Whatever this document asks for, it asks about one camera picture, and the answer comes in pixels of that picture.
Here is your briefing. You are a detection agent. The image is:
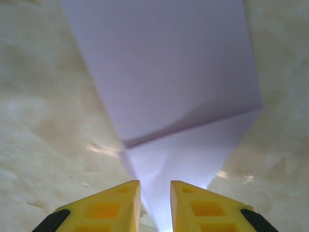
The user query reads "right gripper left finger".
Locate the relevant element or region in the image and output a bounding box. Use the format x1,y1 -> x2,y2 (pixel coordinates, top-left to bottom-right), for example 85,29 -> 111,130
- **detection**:
31,180 -> 141,232

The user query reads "lavender paper sheet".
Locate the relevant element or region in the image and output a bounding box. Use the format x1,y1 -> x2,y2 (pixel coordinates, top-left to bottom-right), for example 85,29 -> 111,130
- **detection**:
61,0 -> 264,232

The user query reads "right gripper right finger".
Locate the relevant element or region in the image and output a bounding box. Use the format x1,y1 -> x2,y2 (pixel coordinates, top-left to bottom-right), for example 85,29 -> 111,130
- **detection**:
170,180 -> 280,232

